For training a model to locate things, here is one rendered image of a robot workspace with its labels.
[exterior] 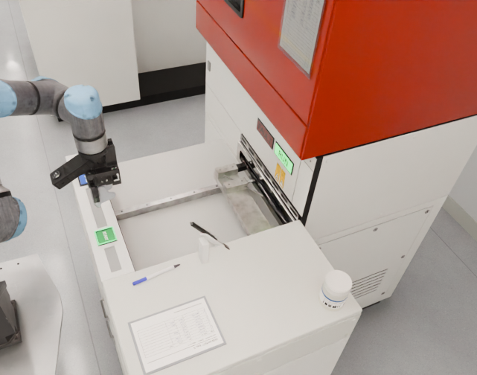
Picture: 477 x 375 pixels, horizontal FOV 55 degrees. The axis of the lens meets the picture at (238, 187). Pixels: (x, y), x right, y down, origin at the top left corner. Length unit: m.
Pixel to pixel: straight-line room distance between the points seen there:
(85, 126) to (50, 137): 2.29
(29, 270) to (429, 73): 1.30
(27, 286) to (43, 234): 1.24
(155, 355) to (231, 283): 0.28
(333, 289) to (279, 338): 0.19
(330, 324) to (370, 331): 1.18
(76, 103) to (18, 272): 0.70
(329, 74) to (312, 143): 0.21
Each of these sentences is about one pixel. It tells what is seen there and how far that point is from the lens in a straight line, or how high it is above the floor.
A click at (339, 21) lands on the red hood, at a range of 1.07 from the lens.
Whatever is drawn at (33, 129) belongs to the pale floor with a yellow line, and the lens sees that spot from 3.48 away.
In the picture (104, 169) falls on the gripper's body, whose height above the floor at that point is 1.24.
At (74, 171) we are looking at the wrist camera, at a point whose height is 1.26.
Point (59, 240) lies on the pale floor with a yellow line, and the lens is 2.71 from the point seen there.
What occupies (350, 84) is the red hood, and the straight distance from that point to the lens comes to 1.19.
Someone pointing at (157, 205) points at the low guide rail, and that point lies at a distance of 1.64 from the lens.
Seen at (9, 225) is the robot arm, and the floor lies 1.06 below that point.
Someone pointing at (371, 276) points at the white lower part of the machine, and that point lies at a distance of 2.14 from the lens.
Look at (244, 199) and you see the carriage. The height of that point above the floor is 0.88.
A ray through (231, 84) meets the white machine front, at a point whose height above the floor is 1.11.
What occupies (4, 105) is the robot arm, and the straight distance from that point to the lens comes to 1.06.
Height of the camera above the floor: 2.05
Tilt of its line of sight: 45 degrees down
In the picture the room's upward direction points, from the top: 6 degrees clockwise
